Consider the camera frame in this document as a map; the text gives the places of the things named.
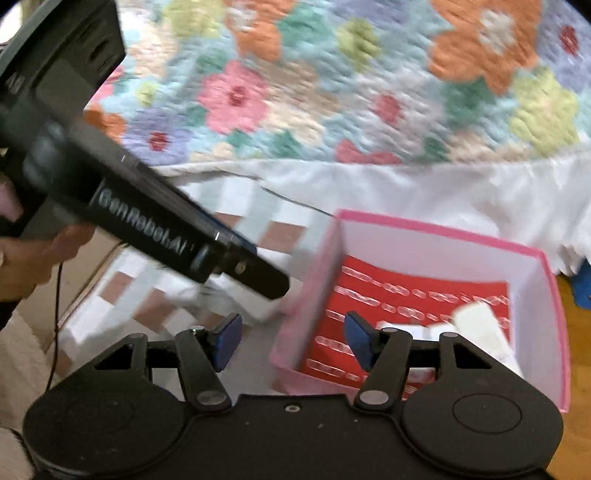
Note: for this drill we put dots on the person's left hand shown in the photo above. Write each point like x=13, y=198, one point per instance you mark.
x=32, y=261

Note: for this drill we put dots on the blue object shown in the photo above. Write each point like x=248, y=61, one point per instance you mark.
x=582, y=288

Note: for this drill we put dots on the cream power bank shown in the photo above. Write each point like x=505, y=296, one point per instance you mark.
x=485, y=330

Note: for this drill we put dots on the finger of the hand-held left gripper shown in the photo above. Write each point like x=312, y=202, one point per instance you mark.
x=263, y=279

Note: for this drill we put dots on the white bed sheet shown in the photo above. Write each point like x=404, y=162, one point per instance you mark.
x=461, y=198

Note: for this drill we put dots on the checked grey brown blanket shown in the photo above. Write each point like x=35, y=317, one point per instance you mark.
x=138, y=277

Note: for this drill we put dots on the floral quilt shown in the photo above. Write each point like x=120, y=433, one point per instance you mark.
x=323, y=92

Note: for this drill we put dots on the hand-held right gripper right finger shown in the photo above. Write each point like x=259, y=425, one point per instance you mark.
x=359, y=340

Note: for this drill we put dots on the red patterned cloth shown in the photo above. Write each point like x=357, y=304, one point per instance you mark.
x=392, y=281

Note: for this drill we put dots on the pink box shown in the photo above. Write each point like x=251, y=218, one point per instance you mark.
x=314, y=295

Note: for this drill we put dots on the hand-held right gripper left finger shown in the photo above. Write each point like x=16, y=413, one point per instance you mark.
x=226, y=341

